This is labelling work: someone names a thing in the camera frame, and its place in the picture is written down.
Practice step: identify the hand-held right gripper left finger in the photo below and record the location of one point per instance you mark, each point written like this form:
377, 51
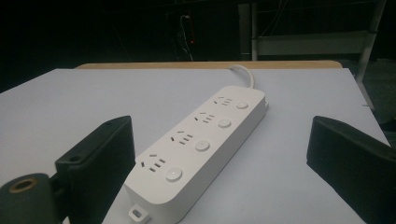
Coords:
99, 168

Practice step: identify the metal stand frame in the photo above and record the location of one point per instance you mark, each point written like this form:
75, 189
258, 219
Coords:
311, 43

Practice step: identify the white power strip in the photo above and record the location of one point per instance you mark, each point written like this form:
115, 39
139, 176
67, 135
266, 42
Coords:
199, 149

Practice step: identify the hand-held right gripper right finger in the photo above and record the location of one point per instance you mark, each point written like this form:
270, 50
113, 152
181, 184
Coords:
355, 165

